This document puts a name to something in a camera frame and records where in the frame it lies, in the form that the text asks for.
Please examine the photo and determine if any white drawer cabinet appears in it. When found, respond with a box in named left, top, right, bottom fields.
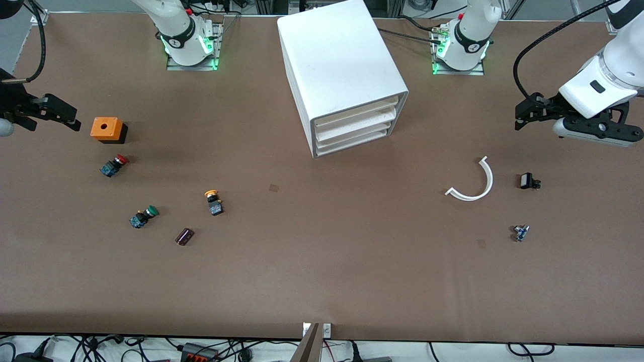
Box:
left=277, top=0, right=409, bottom=159

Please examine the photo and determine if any brown post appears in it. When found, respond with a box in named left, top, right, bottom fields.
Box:
left=290, top=323, right=321, bottom=362

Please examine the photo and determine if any red push button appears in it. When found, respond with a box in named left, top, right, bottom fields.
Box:
left=99, top=154, right=129, bottom=178

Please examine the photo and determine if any black power strip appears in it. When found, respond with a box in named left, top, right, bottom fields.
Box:
left=180, top=342, right=218, bottom=362

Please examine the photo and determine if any white plastic drawer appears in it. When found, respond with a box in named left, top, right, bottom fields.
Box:
left=313, top=98, right=401, bottom=127
left=316, top=115, right=396, bottom=140
left=318, top=126, right=391, bottom=153

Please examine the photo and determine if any yellow push button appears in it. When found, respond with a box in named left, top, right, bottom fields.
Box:
left=204, top=190, right=225, bottom=217

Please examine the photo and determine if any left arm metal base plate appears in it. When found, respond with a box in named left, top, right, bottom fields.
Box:
left=431, top=25, right=485, bottom=76

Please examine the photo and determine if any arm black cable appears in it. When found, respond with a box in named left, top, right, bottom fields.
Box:
left=513, top=0, right=622, bottom=101
left=2, top=0, right=47, bottom=84

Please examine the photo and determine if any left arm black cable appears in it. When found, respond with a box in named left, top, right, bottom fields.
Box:
left=513, top=0, right=622, bottom=101

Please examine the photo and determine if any green push button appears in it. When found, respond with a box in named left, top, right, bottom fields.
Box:
left=129, top=205, right=159, bottom=229

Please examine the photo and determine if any black power adapter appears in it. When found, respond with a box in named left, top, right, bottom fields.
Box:
left=14, top=338, right=52, bottom=362

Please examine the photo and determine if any black looped cable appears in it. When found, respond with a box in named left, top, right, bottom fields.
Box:
left=507, top=342, right=556, bottom=358

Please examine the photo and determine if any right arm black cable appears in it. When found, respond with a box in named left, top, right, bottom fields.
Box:
left=2, top=0, right=47, bottom=84

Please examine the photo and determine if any white curved plastic piece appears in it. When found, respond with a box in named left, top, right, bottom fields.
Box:
left=445, top=156, right=494, bottom=202

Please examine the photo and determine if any orange box with hole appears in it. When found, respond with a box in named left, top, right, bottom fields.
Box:
left=90, top=117, right=128, bottom=145

